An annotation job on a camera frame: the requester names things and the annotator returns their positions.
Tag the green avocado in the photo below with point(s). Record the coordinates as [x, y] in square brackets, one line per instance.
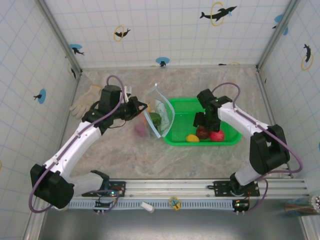
[155, 119]

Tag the purple round fruit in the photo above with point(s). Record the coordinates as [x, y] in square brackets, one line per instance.
[140, 130]

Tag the pink red round fruit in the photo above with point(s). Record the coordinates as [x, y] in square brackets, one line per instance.
[217, 136]

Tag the dark red round fruit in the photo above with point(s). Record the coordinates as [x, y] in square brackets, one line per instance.
[202, 134]

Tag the clear blue-edged zip-top bag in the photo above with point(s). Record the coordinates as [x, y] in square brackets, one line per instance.
[165, 117]

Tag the yellow lemon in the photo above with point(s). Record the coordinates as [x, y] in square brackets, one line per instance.
[192, 138]

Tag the green plastic basket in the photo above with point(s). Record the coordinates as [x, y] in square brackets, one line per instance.
[182, 110]

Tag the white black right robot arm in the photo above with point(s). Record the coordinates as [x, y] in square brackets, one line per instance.
[240, 120]

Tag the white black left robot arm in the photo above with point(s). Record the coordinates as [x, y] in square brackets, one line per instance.
[72, 147]

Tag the white knitted work glove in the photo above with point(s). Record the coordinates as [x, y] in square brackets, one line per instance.
[80, 105]

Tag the blue circle shark sticker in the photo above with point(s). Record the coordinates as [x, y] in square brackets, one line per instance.
[76, 48]
[162, 61]
[41, 96]

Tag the round tree sticker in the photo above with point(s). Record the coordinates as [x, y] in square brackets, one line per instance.
[175, 203]

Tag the small white plastic bottle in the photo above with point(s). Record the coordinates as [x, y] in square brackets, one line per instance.
[147, 207]

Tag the shiny tube of sticks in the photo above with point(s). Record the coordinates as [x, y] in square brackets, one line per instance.
[302, 206]

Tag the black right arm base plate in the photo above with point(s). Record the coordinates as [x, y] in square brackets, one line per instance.
[221, 187]

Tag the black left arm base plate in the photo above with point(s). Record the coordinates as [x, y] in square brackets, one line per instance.
[120, 186]

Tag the aluminium mounting rail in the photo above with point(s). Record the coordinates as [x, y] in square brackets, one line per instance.
[170, 186]

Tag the aluminium frame post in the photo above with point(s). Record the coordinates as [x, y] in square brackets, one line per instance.
[277, 35]
[58, 33]

